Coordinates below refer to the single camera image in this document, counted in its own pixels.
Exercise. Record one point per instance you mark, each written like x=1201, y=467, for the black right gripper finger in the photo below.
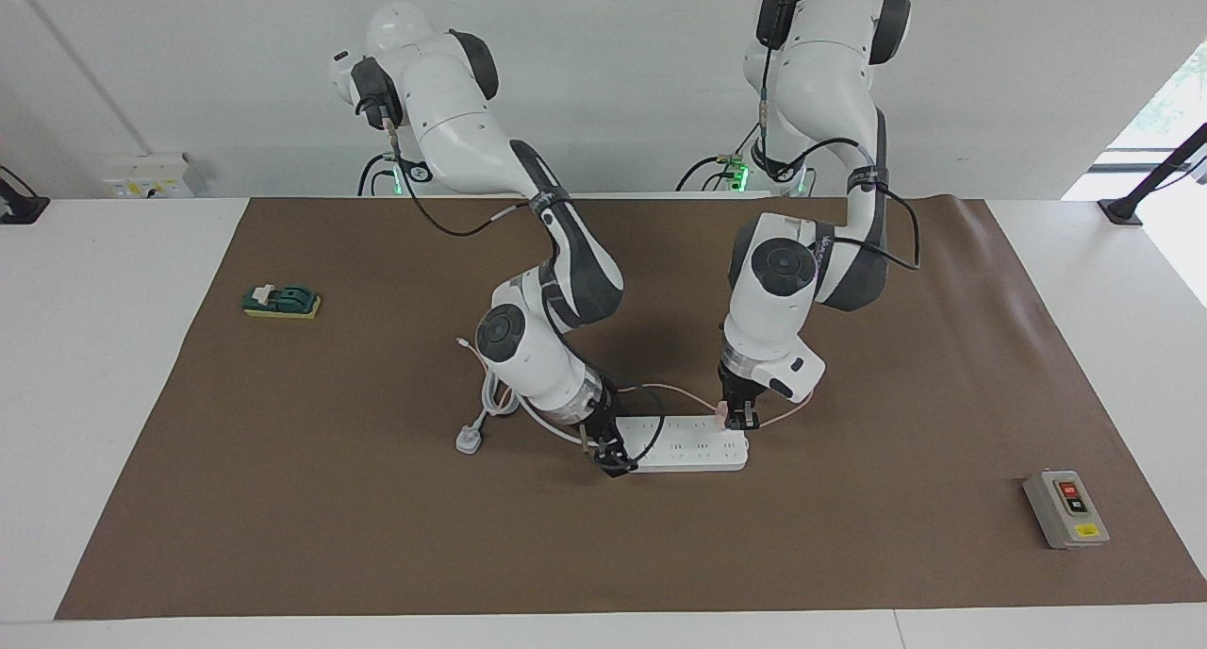
x=603, y=456
x=618, y=468

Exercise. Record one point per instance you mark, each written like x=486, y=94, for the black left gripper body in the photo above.
x=740, y=385

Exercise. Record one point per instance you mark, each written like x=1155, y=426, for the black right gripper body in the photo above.
x=603, y=423

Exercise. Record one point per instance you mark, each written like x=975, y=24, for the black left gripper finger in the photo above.
x=750, y=416
x=731, y=415

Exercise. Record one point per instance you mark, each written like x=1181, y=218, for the pink charger adapter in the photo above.
x=719, y=411

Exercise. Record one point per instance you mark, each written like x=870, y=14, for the white power strip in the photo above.
x=698, y=453

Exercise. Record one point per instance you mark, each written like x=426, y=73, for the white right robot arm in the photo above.
x=453, y=125

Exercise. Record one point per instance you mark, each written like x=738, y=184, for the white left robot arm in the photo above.
x=816, y=92

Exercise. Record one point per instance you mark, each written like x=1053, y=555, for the brown table mat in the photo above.
x=603, y=555

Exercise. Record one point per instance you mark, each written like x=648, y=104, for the black stand with clamp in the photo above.
x=1122, y=210

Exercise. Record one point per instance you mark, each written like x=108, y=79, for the black table clamp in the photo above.
x=21, y=208

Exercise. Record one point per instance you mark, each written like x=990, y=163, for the grey push-button switch box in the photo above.
x=1066, y=512

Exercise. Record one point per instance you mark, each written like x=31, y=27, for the green knife switch yellow base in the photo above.
x=283, y=302

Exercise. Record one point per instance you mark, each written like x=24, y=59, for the white wall socket box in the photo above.
x=146, y=177

